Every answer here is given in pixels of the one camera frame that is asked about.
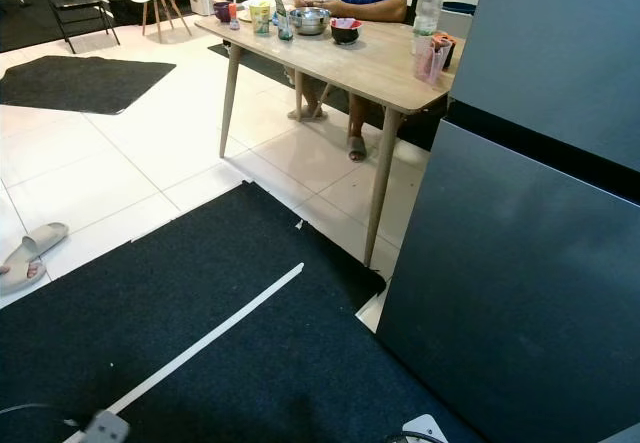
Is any beige slide slipper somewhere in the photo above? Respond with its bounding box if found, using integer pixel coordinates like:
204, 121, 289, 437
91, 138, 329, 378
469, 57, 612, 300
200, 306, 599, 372
0, 222, 71, 296

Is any small black floor mat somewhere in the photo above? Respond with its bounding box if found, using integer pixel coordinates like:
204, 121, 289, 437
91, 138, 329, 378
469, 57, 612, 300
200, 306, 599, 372
0, 55, 179, 116

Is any black folding chair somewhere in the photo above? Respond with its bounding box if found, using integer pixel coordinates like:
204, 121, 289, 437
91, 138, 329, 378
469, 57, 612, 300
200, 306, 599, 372
45, 0, 121, 54

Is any white tape strip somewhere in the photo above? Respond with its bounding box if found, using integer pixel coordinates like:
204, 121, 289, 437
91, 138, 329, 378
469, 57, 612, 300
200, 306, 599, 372
64, 263, 306, 443

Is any large black floor mat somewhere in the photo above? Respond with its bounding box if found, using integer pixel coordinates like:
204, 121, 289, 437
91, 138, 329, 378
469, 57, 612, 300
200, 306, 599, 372
0, 181, 487, 443

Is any green yellow noodle cup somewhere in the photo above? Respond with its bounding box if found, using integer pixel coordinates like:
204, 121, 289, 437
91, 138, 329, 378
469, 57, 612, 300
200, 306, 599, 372
246, 0, 273, 36

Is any stainless steel bowl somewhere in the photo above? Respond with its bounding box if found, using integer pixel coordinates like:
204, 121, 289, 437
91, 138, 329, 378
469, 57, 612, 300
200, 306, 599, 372
288, 7, 332, 37

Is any red and black bowl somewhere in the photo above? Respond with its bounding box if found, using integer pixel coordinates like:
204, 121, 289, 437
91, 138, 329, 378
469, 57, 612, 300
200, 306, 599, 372
330, 17, 363, 46

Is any light wooden dining table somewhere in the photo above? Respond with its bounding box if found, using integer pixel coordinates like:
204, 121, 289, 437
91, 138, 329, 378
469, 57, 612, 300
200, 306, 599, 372
194, 3, 467, 268

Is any pink clear measuring cup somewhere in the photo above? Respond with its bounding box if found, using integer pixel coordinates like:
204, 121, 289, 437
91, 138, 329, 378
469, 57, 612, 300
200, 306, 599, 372
414, 35, 455, 87

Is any clear plastic water bottle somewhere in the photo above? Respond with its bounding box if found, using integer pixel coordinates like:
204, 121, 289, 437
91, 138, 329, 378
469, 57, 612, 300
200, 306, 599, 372
410, 0, 448, 54

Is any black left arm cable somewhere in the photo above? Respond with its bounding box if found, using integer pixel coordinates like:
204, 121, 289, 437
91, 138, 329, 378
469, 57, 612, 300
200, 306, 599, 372
0, 402, 83, 431

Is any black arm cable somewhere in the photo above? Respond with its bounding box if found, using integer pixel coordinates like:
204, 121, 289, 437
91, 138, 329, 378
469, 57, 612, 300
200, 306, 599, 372
0, 402, 83, 431
380, 429, 423, 443

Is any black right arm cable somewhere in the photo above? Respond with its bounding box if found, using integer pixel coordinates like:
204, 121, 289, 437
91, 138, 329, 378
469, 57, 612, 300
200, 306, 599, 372
380, 429, 423, 443

